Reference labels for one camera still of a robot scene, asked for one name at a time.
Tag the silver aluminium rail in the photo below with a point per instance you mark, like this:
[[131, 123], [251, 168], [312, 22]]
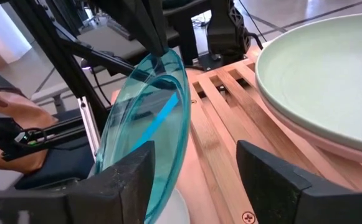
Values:
[[88, 124]]

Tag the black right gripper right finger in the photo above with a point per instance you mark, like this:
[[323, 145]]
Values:
[[274, 193]]

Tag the tan leather bag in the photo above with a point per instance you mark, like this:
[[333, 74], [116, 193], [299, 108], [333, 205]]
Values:
[[12, 109]]

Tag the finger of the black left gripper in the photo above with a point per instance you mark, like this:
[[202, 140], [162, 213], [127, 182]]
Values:
[[152, 28], [121, 12]]

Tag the pale pink ceramic plate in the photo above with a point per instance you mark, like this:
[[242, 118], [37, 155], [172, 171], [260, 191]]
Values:
[[339, 152]]

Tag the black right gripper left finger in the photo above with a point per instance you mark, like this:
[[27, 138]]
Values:
[[106, 193]]

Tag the dark blue seat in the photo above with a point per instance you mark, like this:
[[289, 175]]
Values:
[[59, 165]]

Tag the white bench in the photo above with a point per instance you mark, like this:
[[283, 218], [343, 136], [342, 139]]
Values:
[[48, 93]]

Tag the sage green ceramic plate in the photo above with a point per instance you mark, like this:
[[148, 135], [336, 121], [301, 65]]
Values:
[[324, 77]]

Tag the grey desk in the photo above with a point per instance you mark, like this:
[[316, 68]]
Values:
[[112, 42]]

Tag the slatted light wooden shelf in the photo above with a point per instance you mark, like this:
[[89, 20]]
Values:
[[224, 124]]

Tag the black aluminium rig frame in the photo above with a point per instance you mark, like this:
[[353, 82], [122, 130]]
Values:
[[59, 46]]

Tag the white ceramic plate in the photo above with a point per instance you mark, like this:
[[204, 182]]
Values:
[[177, 210]]

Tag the teal transparent glass plate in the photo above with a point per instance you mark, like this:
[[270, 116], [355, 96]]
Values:
[[155, 124]]

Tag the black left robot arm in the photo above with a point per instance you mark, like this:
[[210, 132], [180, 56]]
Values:
[[227, 31]]

